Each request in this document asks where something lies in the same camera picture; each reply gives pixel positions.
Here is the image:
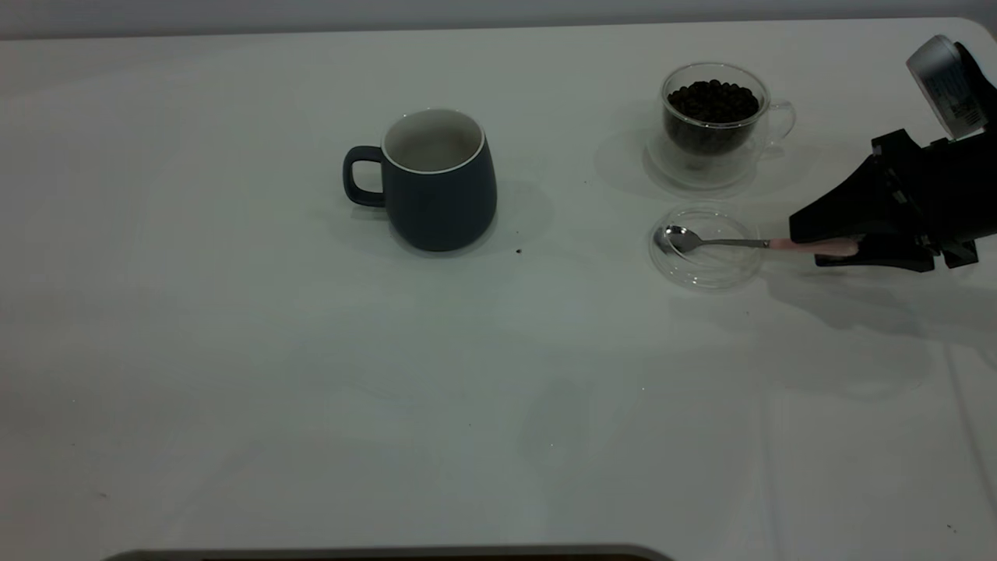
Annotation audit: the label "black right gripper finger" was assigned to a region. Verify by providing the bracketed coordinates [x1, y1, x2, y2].
[814, 234, 937, 273]
[789, 154, 929, 244]

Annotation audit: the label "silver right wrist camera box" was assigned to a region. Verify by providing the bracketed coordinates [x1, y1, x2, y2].
[905, 34, 997, 142]

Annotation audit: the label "clear glass saucer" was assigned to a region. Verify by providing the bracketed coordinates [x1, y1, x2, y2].
[642, 129, 768, 192]

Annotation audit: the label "clear round glass lid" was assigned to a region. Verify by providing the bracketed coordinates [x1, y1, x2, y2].
[648, 201, 766, 292]

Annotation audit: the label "metal spoon with pink handle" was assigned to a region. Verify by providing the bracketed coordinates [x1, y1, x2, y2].
[661, 224, 861, 257]

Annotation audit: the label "clear glass cup with handle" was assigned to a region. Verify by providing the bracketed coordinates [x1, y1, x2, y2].
[660, 62, 797, 176]

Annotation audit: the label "dark blue-grey ceramic mug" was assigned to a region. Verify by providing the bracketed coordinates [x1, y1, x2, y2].
[343, 108, 499, 253]

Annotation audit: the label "dark coffee beans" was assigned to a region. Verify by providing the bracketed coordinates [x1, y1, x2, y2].
[664, 79, 761, 155]

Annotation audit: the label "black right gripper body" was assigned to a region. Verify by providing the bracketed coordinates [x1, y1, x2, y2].
[871, 129, 997, 270]

